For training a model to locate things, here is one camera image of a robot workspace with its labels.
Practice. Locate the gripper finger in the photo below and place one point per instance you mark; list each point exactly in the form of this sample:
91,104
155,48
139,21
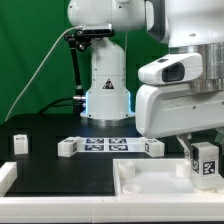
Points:
184,140

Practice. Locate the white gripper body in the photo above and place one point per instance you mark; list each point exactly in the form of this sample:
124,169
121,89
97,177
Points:
165,103

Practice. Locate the white square table top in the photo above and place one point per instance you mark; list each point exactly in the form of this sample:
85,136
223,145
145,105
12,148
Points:
152,177

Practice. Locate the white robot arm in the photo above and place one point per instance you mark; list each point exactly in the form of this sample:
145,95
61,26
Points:
186,26

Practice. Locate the printed marker tag sheet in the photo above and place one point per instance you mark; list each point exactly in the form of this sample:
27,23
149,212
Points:
111,145

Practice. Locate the black depth camera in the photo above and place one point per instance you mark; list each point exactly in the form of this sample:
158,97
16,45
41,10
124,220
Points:
99,30

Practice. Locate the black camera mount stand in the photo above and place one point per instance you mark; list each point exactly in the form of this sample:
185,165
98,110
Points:
76,43

